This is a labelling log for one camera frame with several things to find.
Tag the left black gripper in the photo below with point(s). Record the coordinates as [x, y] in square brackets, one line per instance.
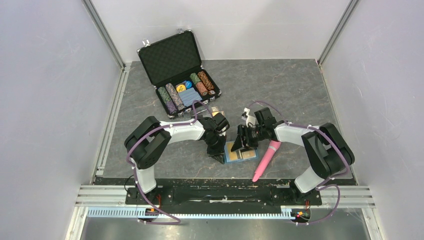
[218, 153]

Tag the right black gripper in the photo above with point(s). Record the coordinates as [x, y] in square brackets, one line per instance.
[243, 130]

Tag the blue leather card holder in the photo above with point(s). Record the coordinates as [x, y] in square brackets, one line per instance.
[237, 161]

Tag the gold credit card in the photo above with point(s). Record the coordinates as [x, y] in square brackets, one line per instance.
[231, 156]
[249, 154]

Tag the clear card box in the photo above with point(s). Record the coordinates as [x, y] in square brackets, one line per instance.
[218, 118]

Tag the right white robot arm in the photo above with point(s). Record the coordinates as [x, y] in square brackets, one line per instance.
[328, 153]

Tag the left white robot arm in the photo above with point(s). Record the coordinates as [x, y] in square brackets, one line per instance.
[147, 142]

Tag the gold card stack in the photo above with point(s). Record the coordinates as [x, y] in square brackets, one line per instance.
[214, 113]

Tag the blue playing card deck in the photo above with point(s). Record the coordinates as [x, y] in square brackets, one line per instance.
[188, 96]

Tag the pink cylindrical tool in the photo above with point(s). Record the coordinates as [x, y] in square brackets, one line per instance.
[266, 159]

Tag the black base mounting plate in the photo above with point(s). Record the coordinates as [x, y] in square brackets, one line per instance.
[178, 191]

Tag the orange brown chip stack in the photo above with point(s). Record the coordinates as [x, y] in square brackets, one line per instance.
[205, 80]

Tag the pink poker chip stack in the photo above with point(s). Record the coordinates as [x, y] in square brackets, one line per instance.
[201, 88]

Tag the purple grey chip stack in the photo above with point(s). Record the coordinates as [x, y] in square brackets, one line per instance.
[175, 96]

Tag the dark green chip stack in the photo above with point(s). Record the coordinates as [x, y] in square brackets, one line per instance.
[167, 100]

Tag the yellow dealer chip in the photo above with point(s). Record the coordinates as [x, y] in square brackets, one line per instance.
[180, 88]

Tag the green poker chip stack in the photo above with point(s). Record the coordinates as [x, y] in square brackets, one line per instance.
[194, 78]

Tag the black poker chip case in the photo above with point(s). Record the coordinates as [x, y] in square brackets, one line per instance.
[172, 60]

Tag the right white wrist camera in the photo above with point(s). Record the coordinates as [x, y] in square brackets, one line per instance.
[248, 117]

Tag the white cable duct strip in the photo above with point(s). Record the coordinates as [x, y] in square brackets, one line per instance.
[149, 213]

